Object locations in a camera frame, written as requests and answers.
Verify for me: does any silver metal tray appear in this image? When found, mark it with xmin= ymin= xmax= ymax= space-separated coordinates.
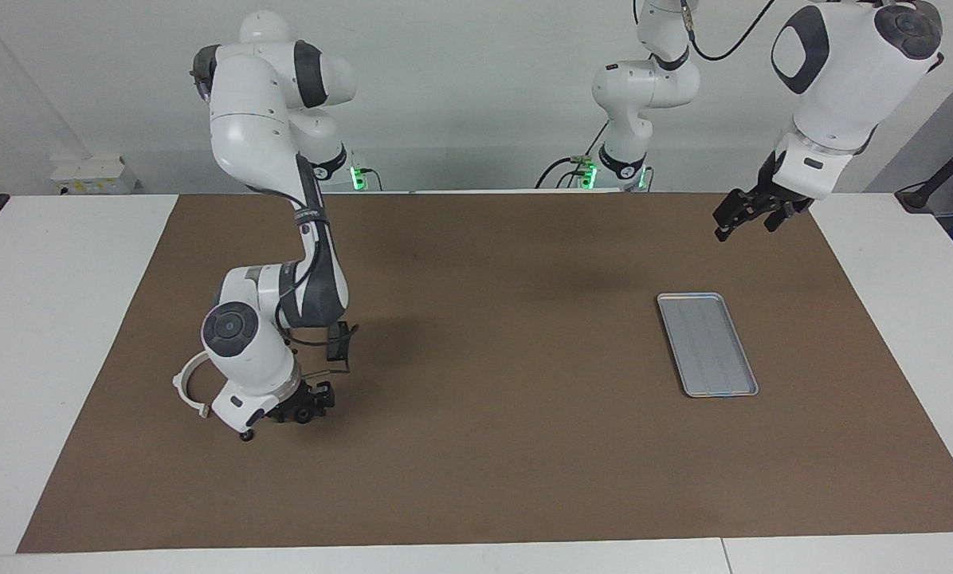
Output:
xmin=657 ymin=292 xmax=760 ymax=399

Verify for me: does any white semicircular clamp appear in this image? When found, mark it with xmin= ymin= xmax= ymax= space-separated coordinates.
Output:
xmin=172 ymin=351 xmax=213 ymax=418

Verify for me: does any brown table mat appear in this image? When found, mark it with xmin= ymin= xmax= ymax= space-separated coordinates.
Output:
xmin=16 ymin=191 xmax=953 ymax=553

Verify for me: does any white cardboard box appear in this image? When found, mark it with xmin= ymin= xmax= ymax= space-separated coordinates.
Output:
xmin=50 ymin=155 xmax=139 ymax=197

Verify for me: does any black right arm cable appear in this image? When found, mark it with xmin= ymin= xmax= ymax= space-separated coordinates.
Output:
xmin=245 ymin=155 xmax=350 ymax=375

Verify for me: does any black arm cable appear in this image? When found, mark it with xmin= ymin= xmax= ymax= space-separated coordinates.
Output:
xmin=245 ymin=155 xmax=350 ymax=375
xmin=681 ymin=0 xmax=776 ymax=62

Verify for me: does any black cable bracket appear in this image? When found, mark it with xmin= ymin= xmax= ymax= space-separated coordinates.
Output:
xmin=327 ymin=320 xmax=359 ymax=375

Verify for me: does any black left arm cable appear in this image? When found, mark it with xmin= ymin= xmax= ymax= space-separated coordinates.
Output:
xmin=681 ymin=0 xmax=776 ymax=62

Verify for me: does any black base cable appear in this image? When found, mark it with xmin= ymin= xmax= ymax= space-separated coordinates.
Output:
xmin=535 ymin=120 xmax=611 ymax=191

